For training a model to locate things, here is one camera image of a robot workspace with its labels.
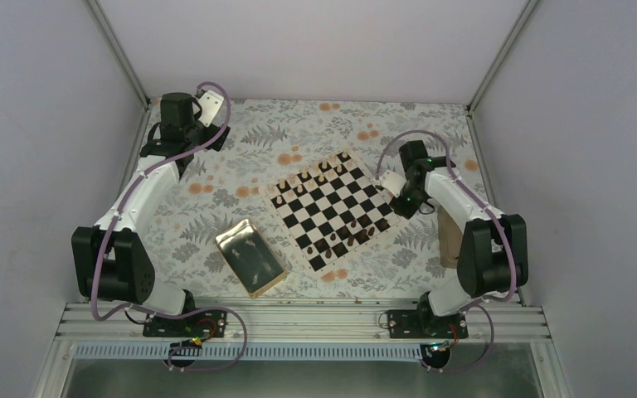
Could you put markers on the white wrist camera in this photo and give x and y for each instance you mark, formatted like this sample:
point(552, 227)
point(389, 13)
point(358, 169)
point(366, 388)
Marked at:
point(211, 103)
point(391, 181)

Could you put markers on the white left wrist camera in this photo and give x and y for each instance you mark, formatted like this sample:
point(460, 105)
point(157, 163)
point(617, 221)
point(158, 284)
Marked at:
point(211, 103)

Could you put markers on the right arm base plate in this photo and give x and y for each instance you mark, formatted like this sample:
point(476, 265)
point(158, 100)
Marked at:
point(425, 324)

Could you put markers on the gold tin left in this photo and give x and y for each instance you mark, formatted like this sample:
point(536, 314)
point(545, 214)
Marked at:
point(250, 258)

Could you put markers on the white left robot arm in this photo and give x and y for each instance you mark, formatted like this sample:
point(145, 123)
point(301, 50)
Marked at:
point(111, 261)

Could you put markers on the black and white chessboard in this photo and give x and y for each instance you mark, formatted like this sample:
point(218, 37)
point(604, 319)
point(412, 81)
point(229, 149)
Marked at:
point(323, 197)

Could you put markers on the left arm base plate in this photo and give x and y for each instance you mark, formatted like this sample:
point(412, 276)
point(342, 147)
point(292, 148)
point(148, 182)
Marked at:
point(185, 324)

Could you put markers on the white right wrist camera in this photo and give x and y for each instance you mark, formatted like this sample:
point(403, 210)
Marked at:
point(391, 181)

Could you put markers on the aluminium rail frame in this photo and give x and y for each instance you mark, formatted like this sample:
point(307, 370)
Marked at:
point(301, 329)

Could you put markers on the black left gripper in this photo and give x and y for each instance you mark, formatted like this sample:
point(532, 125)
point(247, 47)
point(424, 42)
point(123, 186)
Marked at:
point(217, 147)

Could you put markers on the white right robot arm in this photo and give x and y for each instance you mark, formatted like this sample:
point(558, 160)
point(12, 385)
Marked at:
point(493, 255)

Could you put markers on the gold tin right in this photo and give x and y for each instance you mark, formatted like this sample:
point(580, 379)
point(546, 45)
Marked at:
point(450, 238)

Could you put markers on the gold tin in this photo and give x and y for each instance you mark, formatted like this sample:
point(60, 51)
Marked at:
point(250, 258)
point(450, 238)

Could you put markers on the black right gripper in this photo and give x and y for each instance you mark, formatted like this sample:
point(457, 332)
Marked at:
point(406, 211)

